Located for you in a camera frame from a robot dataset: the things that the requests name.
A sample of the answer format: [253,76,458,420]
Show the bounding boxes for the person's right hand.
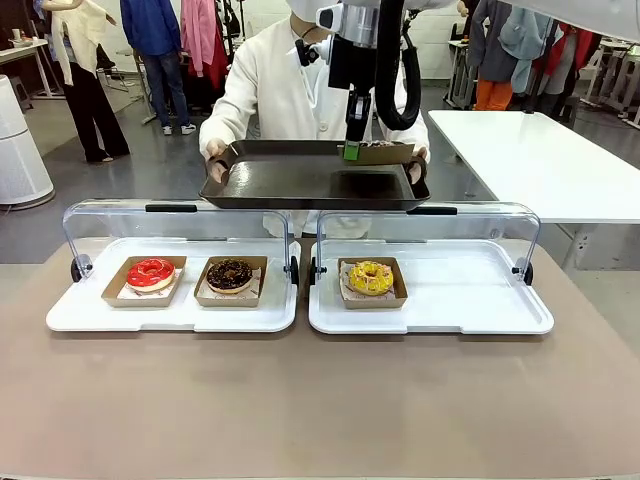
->
[204,139,229,184]

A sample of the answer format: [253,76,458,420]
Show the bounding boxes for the person's left forearm cream sleeve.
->
[399,117,431,151]

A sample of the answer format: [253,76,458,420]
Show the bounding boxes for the white background desk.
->
[0,37,64,101]

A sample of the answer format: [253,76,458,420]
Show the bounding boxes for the person in cream cardigan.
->
[199,0,431,239]

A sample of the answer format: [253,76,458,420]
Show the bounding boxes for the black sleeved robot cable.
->
[374,0,423,133]

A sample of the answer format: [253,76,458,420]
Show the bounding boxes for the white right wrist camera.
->
[294,36,334,69]

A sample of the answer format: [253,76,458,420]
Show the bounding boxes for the person's right forearm cream sleeve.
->
[199,97,251,151]

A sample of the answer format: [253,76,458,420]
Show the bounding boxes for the black lid handle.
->
[406,205,459,217]
[145,203,198,215]

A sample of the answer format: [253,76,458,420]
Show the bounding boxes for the grey background table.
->
[128,46,162,126]

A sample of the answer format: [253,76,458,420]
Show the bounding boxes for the red glazed donut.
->
[125,257,176,294]

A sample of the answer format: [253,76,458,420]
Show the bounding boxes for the clear plastic tray lid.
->
[315,200,543,282]
[62,198,294,282]

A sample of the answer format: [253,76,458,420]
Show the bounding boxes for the red hanging garment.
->
[199,24,229,91]

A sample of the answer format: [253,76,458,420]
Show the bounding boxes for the light blue hanging garment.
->
[498,4,556,95]

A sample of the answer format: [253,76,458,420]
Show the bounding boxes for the white display tray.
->
[308,239,555,335]
[45,238,300,334]

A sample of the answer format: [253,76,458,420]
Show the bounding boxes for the cardboard tray of chocolate donut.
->
[193,255,269,308]

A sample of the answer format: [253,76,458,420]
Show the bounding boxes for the person in blue jacket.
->
[119,0,197,136]

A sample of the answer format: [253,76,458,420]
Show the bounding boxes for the white side table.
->
[428,109,640,271]

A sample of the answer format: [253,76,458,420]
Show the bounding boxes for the black serving tray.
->
[198,139,432,212]

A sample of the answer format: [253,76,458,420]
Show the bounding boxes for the pink hanging garment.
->
[180,0,217,79]

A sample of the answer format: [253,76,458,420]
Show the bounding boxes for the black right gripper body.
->
[327,34,379,93]

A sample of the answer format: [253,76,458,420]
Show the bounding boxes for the yellow sprinkled donut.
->
[348,260,395,297]

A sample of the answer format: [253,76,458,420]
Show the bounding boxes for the white printed paper liner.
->
[339,261,397,302]
[202,267,264,300]
[122,269,182,300]

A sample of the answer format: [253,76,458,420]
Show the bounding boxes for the person's left hand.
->
[407,147,431,184]

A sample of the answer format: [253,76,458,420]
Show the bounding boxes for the cardboard tray of yellow donut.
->
[337,256,409,311]

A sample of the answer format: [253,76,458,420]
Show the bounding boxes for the small white background table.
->
[446,38,477,110]

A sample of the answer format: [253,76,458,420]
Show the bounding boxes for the white framed background desks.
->
[582,38,640,126]

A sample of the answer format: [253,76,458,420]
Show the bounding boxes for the cardboard tray of red donut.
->
[100,255,188,308]

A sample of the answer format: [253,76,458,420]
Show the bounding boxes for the figure grey top orange trousers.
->
[467,0,517,112]

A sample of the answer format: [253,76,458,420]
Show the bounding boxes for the chocolate sprinkled donut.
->
[206,258,254,295]

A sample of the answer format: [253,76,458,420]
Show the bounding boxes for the red hanging jacket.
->
[532,22,601,96]

